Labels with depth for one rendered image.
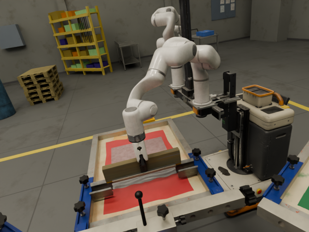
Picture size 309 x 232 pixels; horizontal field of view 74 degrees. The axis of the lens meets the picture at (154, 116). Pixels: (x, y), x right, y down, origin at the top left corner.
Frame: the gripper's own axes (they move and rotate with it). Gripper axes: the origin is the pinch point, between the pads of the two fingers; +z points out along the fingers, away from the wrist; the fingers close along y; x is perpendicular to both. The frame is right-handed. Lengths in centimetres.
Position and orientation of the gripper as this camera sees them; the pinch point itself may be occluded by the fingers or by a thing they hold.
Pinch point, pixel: (143, 165)
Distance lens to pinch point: 97.9
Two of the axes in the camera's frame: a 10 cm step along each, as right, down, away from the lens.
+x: -9.7, 2.2, -1.2
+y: -2.0, -4.0, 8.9
